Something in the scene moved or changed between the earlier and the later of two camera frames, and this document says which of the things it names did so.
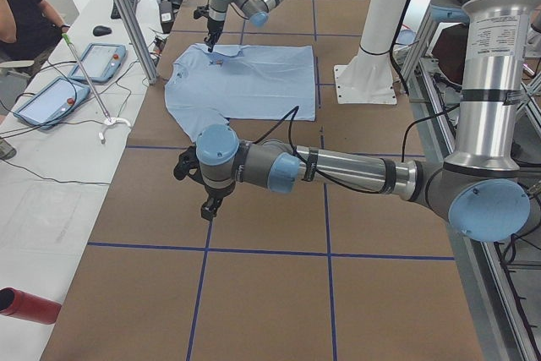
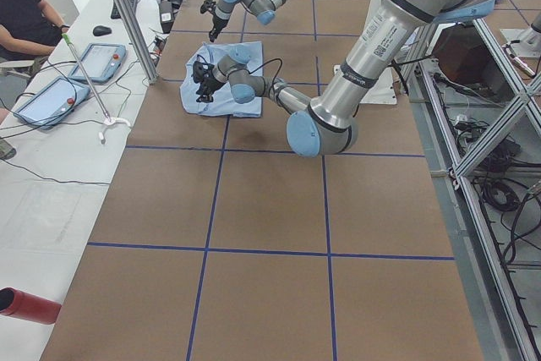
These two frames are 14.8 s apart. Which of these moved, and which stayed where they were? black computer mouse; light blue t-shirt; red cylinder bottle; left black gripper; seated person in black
Moved: left black gripper; light blue t-shirt
Stayed: seated person in black; black computer mouse; red cylinder bottle
